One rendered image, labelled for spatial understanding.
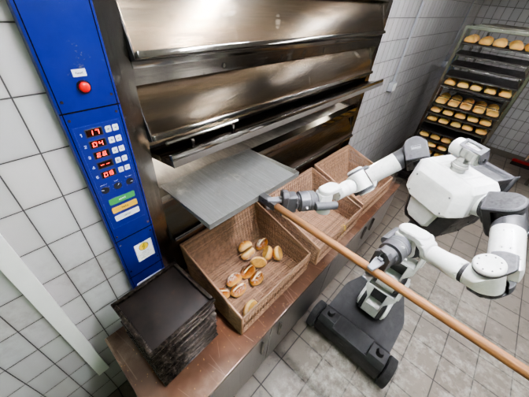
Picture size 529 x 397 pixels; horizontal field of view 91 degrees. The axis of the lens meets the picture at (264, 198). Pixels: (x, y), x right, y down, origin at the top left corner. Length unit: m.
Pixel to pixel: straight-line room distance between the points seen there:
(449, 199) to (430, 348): 1.47
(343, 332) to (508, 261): 1.21
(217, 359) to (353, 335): 0.96
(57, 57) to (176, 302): 0.87
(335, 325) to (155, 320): 1.23
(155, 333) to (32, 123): 0.76
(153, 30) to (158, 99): 0.21
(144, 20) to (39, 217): 0.66
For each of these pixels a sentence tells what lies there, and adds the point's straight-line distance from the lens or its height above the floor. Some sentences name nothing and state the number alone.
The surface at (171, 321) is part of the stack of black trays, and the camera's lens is 1.14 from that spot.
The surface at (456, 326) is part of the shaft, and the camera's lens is 0.98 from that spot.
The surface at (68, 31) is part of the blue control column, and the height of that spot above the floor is 1.78.
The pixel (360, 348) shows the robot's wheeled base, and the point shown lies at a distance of 1.98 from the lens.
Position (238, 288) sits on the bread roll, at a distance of 1.48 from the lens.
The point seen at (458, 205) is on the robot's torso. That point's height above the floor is 1.33.
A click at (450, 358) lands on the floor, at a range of 2.50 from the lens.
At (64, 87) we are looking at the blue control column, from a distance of 0.88.
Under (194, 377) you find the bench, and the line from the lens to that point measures 1.39.
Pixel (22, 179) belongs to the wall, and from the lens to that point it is 0.97.
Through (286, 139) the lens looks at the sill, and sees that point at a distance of 1.66.
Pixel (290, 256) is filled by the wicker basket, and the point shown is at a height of 0.60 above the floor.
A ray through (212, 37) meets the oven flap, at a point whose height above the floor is 1.75.
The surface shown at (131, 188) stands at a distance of 1.05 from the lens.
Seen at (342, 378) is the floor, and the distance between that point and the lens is 2.09.
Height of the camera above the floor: 1.90
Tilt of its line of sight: 39 degrees down
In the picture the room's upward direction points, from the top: 6 degrees clockwise
